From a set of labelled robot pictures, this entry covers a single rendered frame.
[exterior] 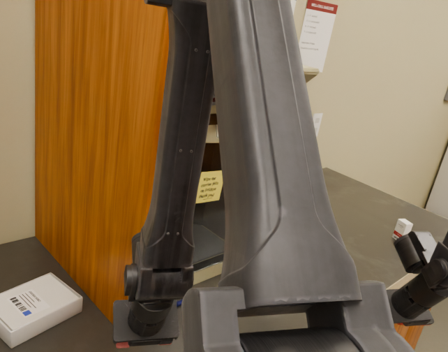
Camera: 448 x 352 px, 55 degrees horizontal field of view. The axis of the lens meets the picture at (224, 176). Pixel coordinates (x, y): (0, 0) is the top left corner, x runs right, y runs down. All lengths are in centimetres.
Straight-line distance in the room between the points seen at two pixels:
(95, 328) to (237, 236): 79
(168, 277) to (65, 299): 47
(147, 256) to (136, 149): 28
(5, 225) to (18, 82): 38
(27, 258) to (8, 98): 40
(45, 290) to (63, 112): 39
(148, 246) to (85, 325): 50
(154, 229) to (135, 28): 37
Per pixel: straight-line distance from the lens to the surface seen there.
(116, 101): 82
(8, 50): 115
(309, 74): 95
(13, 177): 125
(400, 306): 91
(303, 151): 24
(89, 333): 99
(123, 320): 73
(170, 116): 46
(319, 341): 22
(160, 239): 52
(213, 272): 116
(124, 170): 82
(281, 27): 29
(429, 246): 88
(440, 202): 391
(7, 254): 124
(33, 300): 101
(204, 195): 98
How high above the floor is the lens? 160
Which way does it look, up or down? 21 degrees down
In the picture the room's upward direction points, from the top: 10 degrees clockwise
